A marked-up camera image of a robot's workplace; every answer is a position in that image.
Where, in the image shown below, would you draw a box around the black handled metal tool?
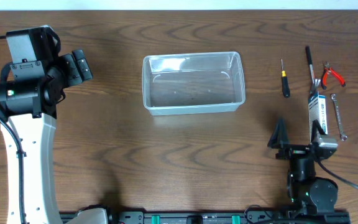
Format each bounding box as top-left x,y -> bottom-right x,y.
305,45 -> 321,96

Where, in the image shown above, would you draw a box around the silver combination wrench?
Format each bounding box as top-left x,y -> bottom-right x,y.
331,93 -> 347,141

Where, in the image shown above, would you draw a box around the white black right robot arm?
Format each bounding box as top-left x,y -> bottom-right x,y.
268,119 -> 338,216

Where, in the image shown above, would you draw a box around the yellow black small screwdriver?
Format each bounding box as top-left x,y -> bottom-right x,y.
280,58 -> 290,98

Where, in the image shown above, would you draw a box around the blue white packaged tool card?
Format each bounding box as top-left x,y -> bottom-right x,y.
308,91 -> 328,139

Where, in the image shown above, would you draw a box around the clear plastic container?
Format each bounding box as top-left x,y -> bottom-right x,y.
142,52 -> 246,116

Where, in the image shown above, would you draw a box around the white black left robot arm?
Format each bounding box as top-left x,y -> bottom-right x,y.
0,26 -> 93,223

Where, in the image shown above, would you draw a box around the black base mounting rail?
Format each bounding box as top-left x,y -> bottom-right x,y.
108,209 -> 351,224

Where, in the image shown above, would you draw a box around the red handled pliers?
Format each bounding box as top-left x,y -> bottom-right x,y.
321,61 -> 346,90

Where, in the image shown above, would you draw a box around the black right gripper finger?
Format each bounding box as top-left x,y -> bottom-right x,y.
310,119 -> 326,142
267,118 -> 289,148

